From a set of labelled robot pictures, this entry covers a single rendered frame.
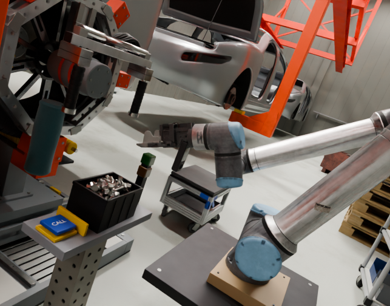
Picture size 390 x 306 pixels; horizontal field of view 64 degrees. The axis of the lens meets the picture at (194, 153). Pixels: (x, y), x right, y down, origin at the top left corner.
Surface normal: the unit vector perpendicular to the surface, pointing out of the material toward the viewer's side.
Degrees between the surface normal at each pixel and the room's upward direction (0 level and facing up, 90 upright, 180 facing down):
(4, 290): 0
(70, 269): 90
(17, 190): 90
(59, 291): 90
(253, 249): 95
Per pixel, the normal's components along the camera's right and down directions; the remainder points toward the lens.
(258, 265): -0.35, 0.20
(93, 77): 0.84, 0.40
